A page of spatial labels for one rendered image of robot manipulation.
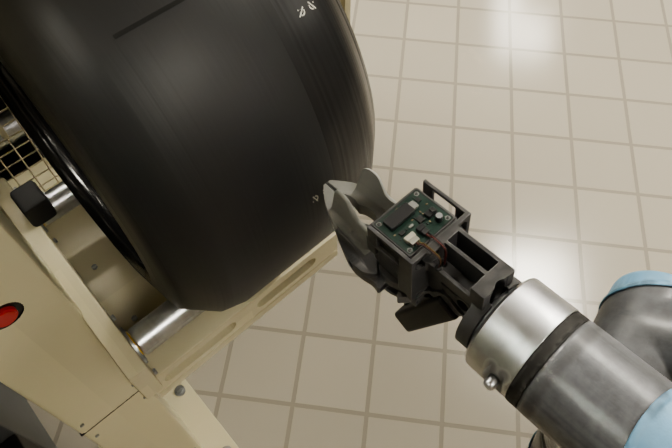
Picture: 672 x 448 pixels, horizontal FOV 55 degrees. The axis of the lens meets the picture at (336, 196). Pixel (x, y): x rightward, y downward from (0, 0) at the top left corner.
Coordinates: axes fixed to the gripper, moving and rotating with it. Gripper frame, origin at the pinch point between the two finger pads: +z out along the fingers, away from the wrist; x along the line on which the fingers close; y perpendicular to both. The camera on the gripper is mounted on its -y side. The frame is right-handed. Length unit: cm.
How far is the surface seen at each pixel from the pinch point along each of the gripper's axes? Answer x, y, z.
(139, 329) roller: 22.0, -27.8, 19.5
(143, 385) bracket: 25.9, -30.0, 13.5
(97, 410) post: 35, -53, 28
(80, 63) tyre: 13.8, 18.8, 12.5
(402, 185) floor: -70, -116, 59
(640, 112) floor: -153, -120, 25
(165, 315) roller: 18.2, -27.9, 18.8
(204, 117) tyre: 8.0, 12.9, 6.1
